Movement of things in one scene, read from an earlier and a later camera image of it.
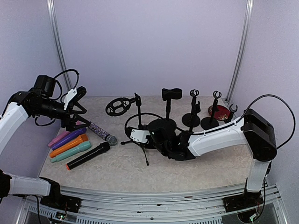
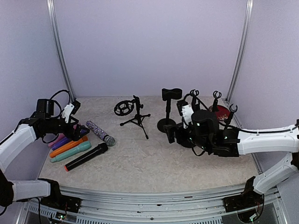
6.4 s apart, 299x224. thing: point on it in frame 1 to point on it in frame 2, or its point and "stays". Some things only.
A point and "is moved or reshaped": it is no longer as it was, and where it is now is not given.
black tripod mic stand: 119,106 is moved or reshaped
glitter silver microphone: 110,139 stays
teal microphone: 83,146 stays
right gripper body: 163,150 to 181,138
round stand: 226,120 stays
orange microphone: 69,145 stays
